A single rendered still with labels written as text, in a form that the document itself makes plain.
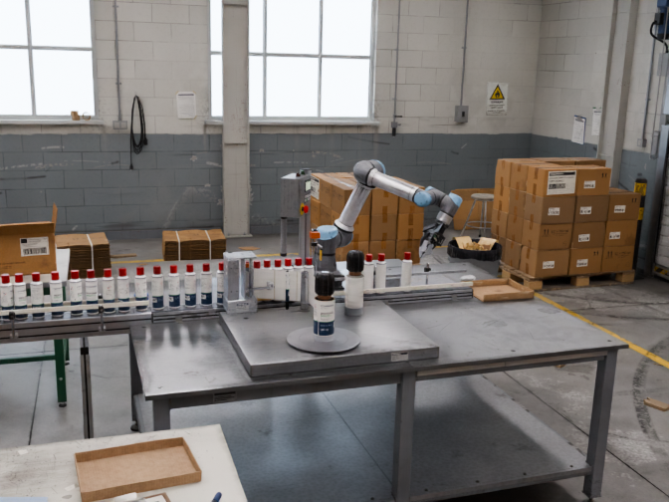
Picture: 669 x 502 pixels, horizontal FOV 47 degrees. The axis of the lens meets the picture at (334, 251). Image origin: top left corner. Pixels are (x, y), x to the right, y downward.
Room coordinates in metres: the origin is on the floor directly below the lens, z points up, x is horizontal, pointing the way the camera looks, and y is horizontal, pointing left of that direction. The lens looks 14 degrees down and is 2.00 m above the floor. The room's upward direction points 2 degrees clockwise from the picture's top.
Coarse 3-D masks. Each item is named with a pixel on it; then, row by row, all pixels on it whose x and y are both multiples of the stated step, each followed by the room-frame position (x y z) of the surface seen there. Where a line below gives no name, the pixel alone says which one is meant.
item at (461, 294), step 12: (336, 300) 3.63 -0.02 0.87; (372, 300) 3.69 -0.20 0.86; (396, 300) 3.73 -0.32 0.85; (408, 300) 3.76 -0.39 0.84; (420, 300) 3.77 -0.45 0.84; (432, 300) 3.79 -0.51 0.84; (444, 300) 3.82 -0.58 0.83; (168, 312) 3.36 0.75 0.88; (180, 312) 3.38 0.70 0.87; (192, 312) 3.40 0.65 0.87; (204, 312) 3.42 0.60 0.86; (216, 312) 3.44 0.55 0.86
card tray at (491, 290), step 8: (480, 280) 4.09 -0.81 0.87; (488, 280) 4.10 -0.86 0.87; (496, 280) 4.12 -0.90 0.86; (504, 280) 4.14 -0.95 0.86; (512, 280) 4.10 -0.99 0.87; (472, 288) 4.04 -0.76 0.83; (480, 288) 4.05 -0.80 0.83; (488, 288) 4.05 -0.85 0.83; (496, 288) 4.06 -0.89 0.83; (504, 288) 4.06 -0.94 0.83; (512, 288) 4.06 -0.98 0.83; (520, 288) 4.02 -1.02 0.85; (528, 288) 3.95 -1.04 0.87; (480, 296) 3.90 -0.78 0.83; (488, 296) 3.81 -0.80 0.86; (496, 296) 3.83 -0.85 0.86; (504, 296) 3.84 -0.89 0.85; (512, 296) 3.86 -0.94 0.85; (520, 296) 3.88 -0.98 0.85; (528, 296) 3.89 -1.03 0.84
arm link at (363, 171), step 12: (360, 168) 3.97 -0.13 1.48; (372, 168) 3.95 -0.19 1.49; (360, 180) 3.96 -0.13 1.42; (372, 180) 3.92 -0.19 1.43; (384, 180) 3.89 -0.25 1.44; (396, 180) 3.87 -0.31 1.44; (396, 192) 3.85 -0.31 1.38; (408, 192) 3.81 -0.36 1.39; (420, 192) 3.76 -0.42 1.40; (432, 192) 3.83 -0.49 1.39; (420, 204) 3.75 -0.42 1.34
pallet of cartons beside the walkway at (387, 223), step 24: (312, 192) 7.92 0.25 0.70; (336, 192) 7.16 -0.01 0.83; (384, 192) 7.11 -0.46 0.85; (312, 216) 7.88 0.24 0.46; (336, 216) 7.15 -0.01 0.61; (360, 216) 7.04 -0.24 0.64; (384, 216) 7.12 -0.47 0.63; (408, 216) 7.19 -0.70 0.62; (360, 240) 7.04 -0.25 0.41; (384, 240) 7.12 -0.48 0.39; (408, 240) 7.20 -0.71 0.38
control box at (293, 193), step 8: (288, 176) 3.67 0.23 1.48; (304, 176) 3.69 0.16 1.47; (288, 184) 3.62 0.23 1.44; (296, 184) 3.61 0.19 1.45; (304, 184) 3.66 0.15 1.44; (288, 192) 3.62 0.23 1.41; (296, 192) 3.61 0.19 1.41; (304, 192) 3.66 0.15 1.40; (288, 200) 3.62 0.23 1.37; (296, 200) 3.61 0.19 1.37; (304, 200) 3.67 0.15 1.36; (288, 208) 3.62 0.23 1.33; (296, 208) 3.61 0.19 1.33; (288, 216) 3.62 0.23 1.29; (296, 216) 3.61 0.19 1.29
